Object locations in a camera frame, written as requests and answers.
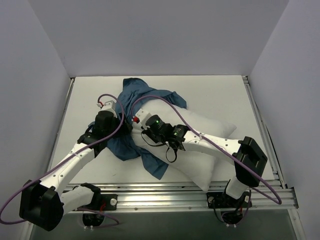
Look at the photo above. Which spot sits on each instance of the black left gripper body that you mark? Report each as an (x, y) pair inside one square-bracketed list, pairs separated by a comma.
[(124, 127)]

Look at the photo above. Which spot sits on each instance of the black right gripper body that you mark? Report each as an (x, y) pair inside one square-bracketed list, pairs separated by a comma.
[(141, 129)]

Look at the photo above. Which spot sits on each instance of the blue cartoon print pillowcase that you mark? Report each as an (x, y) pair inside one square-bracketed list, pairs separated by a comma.
[(124, 147)]

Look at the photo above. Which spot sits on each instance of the white pillow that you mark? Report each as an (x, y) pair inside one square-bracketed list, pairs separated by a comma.
[(198, 167)]

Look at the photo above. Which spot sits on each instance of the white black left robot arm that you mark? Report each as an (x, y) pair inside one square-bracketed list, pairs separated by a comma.
[(44, 202)]

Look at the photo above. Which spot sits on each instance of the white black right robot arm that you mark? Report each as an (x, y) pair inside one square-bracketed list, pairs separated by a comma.
[(248, 158)]

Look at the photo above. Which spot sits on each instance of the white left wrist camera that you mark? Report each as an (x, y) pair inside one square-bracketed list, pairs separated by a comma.
[(107, 106)]

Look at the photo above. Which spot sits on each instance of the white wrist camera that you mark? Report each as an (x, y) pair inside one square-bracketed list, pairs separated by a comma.
[(141, 117), (107, 106)]

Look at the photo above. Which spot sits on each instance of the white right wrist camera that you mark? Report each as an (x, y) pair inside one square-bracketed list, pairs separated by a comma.
[(141, 117)]

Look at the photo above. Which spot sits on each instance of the aluminium table edge rail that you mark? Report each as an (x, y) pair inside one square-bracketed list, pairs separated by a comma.
[(61, 120)]

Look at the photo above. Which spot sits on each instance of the aluminium front frame rail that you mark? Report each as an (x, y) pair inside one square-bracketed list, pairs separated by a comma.
[(183, 197)]

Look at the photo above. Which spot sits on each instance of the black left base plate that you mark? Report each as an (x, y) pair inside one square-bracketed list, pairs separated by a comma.
[(110, 200)]

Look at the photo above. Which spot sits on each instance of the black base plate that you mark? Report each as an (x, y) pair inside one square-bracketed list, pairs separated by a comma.
[(110, 200), (220, 200)]

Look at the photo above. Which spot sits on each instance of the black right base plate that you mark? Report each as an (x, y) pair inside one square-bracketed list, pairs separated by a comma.
[(220, 200)]

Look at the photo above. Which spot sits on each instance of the aluminium right side rail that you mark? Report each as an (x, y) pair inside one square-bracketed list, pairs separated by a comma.
[(264, 133)]

